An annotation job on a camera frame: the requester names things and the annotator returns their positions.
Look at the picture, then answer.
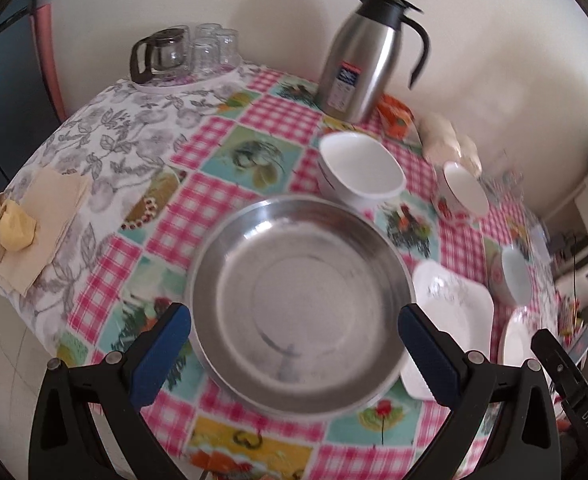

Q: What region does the floral rimmed white plate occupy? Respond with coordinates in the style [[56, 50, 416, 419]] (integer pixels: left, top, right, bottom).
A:
[[498, 307, 557, 367]]

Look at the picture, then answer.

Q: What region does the strawberry pattern bowl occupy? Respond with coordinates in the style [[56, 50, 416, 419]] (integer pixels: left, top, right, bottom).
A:
[[431, 162, 490, 226]]

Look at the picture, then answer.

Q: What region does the large steel plate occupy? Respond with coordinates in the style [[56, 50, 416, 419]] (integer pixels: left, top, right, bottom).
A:
[[187, 194, 415, 420]]

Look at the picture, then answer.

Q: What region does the white square bowl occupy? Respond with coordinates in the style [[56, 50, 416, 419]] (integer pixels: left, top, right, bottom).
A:
[[318, 131, 407, 212]]

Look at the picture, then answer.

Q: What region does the light blue bowl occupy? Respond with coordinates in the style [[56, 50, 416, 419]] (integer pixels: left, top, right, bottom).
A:
[[489, 247, 533, 308]]

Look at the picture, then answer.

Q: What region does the white square plate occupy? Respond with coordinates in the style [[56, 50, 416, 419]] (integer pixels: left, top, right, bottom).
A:
[[398, 258, 496, 402]]

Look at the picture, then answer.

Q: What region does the yellow crumpled cloth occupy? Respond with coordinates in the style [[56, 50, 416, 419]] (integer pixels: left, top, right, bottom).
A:
[[0, 200, 37, 252]]

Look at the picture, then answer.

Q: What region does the clear glass mug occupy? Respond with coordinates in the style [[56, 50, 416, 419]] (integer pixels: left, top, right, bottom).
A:
[[480, 150, 524, 205]]

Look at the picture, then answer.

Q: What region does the beige folded cloth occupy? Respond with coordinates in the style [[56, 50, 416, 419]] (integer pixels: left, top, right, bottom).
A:
[[0, 168, 91, 296]]

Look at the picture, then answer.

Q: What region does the bag of white buns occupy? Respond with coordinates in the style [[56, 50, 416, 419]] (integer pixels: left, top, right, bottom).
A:
[[417, 113, 482, 179]]

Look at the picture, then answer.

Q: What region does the grey floral tablecloth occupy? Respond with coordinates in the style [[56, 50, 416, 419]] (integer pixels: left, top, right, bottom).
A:
[[6, 62, 262, 352]]

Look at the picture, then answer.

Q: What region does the orange snack packet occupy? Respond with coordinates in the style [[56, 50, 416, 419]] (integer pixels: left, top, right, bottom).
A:
[[376, 94, 420, 144]]

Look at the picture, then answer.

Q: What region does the checkered picture tablecloth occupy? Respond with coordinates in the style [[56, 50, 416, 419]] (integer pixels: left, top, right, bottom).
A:
[[47, 64, 558, 479]]

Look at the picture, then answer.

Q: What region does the white round tray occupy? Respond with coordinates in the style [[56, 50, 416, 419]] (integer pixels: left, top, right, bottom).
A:
[[131, 67, 239, 94]]

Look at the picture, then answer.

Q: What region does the glass coffee pot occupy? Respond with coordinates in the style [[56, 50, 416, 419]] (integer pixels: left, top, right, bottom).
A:
[[129, 26, 189, 84]]

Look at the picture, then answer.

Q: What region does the stainless thermos jug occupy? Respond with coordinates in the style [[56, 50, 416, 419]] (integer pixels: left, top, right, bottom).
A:
[[315, 0, 431, 124]]

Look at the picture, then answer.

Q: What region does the upturned drinking glass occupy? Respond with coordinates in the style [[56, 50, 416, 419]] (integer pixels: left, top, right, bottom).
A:
[[191, 37, 221, 77], [215, 28, 242, 68], [194, 23, 222, 39]]

